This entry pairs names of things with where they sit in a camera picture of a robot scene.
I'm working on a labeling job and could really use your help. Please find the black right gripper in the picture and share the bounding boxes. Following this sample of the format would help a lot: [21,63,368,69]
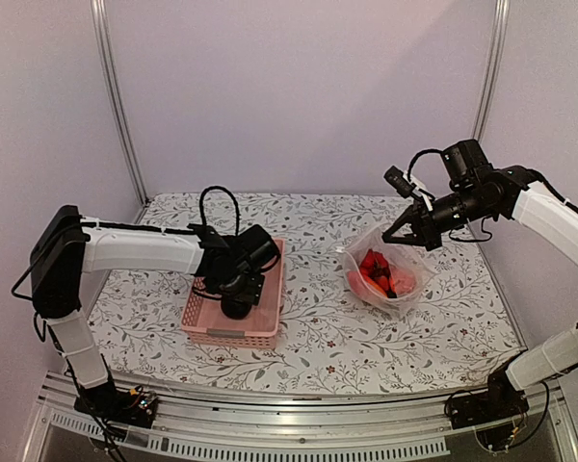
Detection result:
[382,183,495,250]

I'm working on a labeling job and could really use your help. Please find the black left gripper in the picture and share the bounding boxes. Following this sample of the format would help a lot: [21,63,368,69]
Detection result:
[206,266,265,305]

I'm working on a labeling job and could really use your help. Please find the pink plastic basket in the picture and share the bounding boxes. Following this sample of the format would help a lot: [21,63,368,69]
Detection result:
[181,238,285,349]

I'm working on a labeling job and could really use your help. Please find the clear zip top bag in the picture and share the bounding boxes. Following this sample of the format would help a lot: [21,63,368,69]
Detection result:
[335,223,434,319]

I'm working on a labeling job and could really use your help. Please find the red cherry tomato bunch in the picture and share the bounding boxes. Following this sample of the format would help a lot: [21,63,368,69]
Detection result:
[346,270,416,298]

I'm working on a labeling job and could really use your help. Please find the red orange chili pepper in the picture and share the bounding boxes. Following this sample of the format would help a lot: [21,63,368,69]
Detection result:
[365,278,397,298]

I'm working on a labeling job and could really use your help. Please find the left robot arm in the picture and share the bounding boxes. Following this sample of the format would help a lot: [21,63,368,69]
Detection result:
[27,205,281,418]

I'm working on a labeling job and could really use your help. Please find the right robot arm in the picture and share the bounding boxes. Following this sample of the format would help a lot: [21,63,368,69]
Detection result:
[381,139,578,420]

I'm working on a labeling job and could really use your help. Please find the floral tablecloth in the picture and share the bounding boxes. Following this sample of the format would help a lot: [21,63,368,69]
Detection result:
[89,192,523,395]

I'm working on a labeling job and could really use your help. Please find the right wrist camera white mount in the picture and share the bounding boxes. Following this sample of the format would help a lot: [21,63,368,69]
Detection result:
[383,166,435,211]

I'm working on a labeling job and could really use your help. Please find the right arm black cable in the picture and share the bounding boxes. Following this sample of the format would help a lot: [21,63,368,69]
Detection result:
[407,147,447,177]

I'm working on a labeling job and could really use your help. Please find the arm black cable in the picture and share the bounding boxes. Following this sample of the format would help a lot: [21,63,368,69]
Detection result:
[199,186,242,237]
[407,147,447,177]

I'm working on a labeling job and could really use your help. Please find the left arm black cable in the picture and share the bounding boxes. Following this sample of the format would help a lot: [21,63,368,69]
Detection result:
[199,186,242,237]

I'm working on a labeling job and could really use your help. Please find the aluminium front rail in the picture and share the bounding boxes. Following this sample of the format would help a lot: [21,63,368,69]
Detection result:
[21,370,578,462]

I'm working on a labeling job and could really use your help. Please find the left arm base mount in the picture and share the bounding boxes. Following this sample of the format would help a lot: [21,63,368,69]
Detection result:
[73,377,159,428]

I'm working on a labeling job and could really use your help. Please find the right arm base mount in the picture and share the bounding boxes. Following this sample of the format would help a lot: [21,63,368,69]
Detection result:
[444,366,529,429]

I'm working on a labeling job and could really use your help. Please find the right aluminium frame post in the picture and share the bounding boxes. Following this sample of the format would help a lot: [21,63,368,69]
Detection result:
[472,0,511,141]

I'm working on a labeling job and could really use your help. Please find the aluminium frame post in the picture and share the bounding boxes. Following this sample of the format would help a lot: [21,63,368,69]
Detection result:
[472,0,511,141]
[90,0,149,207]

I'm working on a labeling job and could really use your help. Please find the left aluminium frame post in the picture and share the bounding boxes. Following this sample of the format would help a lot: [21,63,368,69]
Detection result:
[90,0,149,207]

